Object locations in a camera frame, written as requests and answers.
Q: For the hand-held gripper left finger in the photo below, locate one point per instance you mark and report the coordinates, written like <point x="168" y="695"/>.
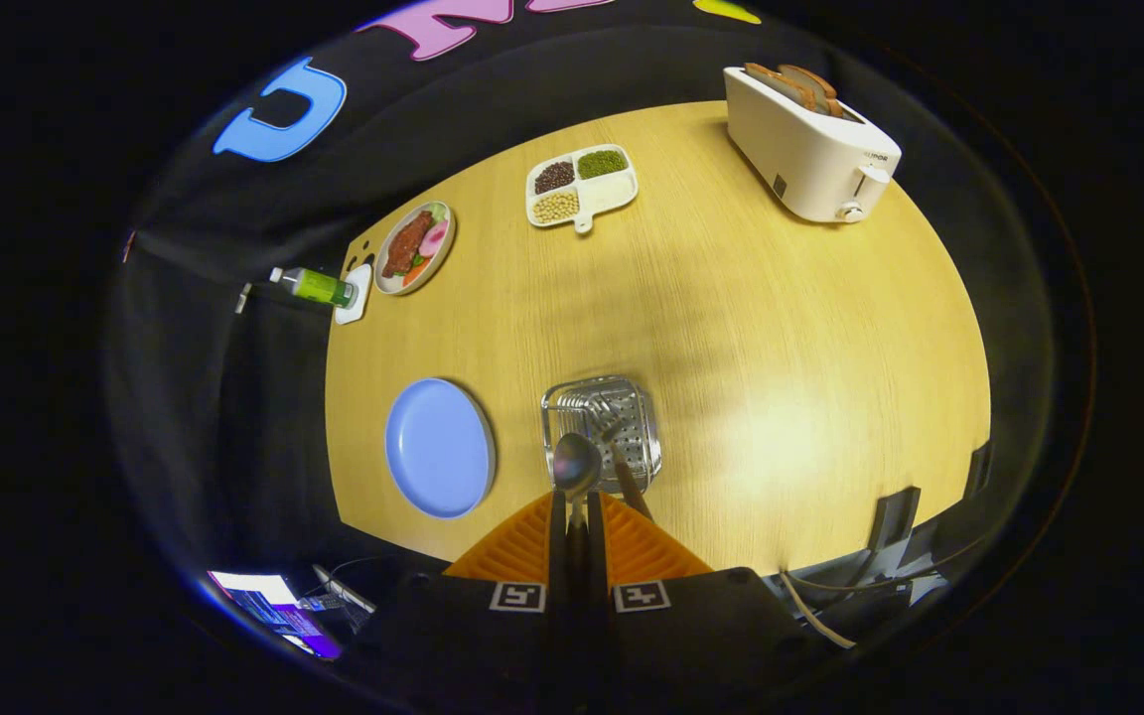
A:
<point x="557" y="556"/>

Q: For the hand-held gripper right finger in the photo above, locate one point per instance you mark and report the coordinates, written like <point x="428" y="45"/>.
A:
<point x="597" y="556"/>

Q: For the metal fork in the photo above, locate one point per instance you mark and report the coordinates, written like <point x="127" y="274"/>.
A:
<point x="632" y="487"/>

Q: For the metal spoon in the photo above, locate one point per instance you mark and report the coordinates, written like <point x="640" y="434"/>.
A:
<point x="577" y="462"/>

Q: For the perforated metal basket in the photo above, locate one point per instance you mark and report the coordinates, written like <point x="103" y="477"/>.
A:
<point x="637" y="437"/>

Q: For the blue round plate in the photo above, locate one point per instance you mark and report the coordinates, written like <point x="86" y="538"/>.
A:
<point x="438" y="447"/>

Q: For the grey flat device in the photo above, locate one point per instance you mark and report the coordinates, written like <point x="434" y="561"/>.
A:
<point x="344" y="591"/>

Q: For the lit laptop computer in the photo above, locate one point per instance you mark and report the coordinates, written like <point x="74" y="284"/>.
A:
<point x="269" y="601"/>

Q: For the white square coaster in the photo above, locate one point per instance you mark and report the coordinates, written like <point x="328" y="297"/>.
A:
<point x="358" y="298"/>

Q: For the oval plate of food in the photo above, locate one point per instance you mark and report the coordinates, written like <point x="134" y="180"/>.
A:
<point x="413" y="248"/>

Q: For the green label plastic bottle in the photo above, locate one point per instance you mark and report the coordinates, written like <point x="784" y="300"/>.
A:
<point x="319" y="287"/>

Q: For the white divided bean dish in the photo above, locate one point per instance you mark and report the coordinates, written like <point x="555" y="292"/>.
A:
<point x="612" y="189"/>

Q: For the white clothes peg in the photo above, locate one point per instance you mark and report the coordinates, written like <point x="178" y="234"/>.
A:
<point x="244" y="298"/>

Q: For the white toaster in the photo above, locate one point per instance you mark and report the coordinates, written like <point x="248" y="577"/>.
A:
<point x="800" y="159"/>

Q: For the brown bread slice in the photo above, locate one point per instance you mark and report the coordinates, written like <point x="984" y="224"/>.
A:
<point x="776" y="84"/>
<point x="815" y="84"/>

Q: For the red clothes peg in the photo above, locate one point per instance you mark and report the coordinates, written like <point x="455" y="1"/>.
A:
<point x="129" y="246"/>

